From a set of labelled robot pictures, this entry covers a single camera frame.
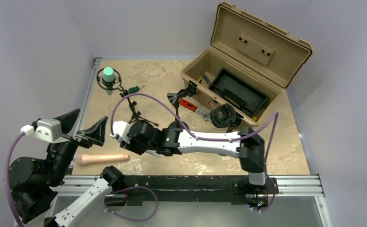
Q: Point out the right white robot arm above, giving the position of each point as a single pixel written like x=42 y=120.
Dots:
x=245 y=145

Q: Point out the red adjustable wrench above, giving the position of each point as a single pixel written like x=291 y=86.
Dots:
x=192 y=107

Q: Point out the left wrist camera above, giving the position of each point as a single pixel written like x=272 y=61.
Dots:
x=48 y=130

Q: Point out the green handle screwdriver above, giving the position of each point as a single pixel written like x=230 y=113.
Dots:
x=135 y=89

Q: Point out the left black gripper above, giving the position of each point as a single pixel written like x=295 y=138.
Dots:
x=95 y=134

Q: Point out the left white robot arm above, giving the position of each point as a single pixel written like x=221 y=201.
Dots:
x=30 y=181

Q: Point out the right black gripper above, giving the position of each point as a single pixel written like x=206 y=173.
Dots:
x=132 y=145

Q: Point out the round base shock mount stand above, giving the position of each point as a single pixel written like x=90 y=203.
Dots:
x=225 y=116

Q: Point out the pink microphone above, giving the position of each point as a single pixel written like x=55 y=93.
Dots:
x=86 y=159

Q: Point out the tan plastic tool case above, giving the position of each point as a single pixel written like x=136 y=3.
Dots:
x=260 y=53

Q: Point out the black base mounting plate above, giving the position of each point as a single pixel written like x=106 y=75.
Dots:
x=233 y=189

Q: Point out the black tripod mic stand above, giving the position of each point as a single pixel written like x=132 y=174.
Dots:
x=136 y=115

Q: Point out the green microphone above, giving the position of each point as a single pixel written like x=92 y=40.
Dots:
x=108 y=78

